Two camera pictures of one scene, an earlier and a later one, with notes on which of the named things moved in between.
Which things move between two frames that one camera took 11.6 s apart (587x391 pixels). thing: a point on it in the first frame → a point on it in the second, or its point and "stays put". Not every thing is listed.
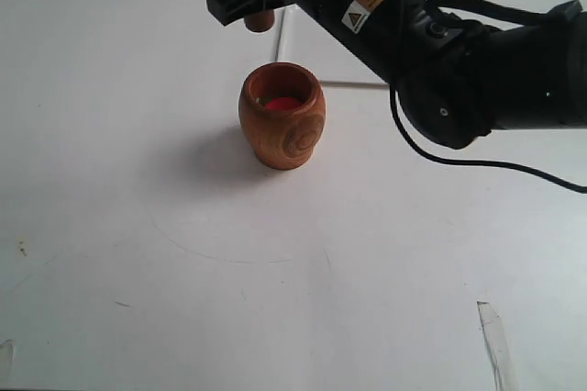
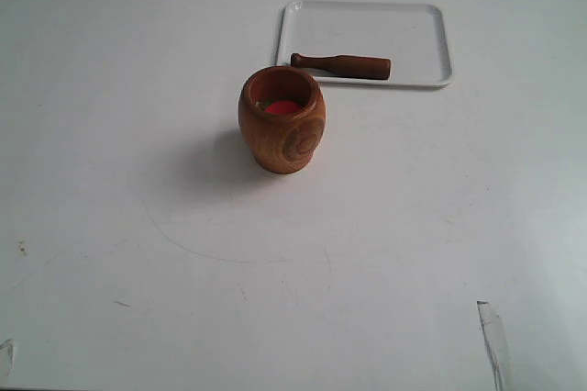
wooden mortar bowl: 282,110 stays put
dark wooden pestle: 260,21 → 346,66
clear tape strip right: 497,347 stays put
